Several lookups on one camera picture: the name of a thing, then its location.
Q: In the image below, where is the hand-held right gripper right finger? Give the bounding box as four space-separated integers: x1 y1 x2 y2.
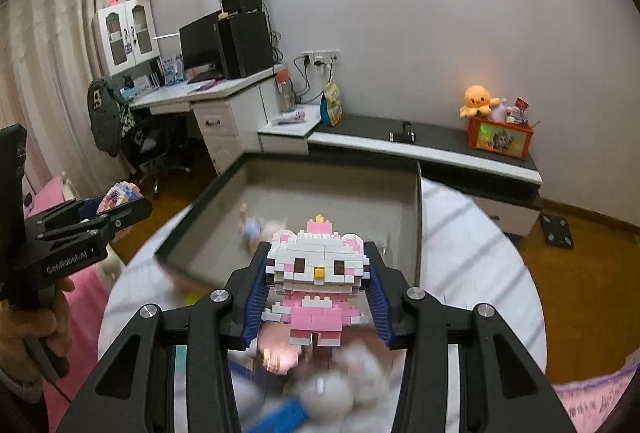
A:
366 240 581 433

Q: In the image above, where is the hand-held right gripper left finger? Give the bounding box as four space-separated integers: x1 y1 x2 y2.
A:
55 243 275 433

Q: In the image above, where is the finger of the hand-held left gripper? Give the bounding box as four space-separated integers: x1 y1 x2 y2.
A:
84 199 154 240
27 197 108 234

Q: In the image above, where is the pink purple brick figure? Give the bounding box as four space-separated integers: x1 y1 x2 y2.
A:
97 182 146 216

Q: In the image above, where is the white pink cat brick figure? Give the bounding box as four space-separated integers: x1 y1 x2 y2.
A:
260 213 373 349

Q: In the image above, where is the white round-head figurine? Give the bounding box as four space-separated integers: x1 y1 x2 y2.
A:
285 343 401 419

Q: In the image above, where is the blue highlighter pen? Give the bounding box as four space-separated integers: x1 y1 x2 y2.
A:
245 397 308 433

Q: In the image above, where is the grey cardboard box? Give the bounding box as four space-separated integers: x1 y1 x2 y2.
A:
155 150 424 295

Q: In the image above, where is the person's left hand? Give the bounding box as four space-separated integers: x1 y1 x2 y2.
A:
0 279 77 341

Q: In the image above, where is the pink bed cover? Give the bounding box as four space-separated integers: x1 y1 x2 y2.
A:
22 175 117 376

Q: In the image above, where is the black office chair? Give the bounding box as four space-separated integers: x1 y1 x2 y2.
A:
87 75 194 200

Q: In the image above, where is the dark patterned jacket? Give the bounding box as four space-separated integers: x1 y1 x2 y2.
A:
87 77 137 158

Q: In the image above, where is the white desk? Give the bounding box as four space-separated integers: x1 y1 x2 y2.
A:
127 63 279 177

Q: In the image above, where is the beige curtain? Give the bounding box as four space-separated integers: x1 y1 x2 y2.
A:
0 0 132 194

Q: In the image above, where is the small white side cabinet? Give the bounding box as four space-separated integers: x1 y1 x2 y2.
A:
257 103 324 156

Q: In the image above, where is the low dark-top bench cabinet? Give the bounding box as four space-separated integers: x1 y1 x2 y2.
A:
307 113 544 235

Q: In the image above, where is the white glass-door cabinet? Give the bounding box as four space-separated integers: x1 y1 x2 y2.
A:
92 0 162 76

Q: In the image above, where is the small black dumbbell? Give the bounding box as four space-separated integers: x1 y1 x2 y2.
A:
388 122 416 144

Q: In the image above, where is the black computer monitor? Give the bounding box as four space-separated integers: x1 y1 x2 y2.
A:
178 12 224 74

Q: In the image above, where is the black floor scale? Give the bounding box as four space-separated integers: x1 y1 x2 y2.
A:
539 212 576 250

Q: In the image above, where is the clear bottle orange cap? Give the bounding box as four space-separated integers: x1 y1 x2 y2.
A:
275 67 297 114

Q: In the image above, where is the black computer tower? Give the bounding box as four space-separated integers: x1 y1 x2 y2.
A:
216 12 275 80

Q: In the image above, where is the orange storage crate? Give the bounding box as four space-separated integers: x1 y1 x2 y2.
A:
467 113 535 162

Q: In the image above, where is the blue yellow snack bag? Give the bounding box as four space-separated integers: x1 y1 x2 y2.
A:
320 82 345 128

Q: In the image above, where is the orange octopus plush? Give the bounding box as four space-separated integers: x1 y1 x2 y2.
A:
459 85 503 118

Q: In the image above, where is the white wall outlet strip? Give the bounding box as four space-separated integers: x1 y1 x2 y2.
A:
301 50 342 66

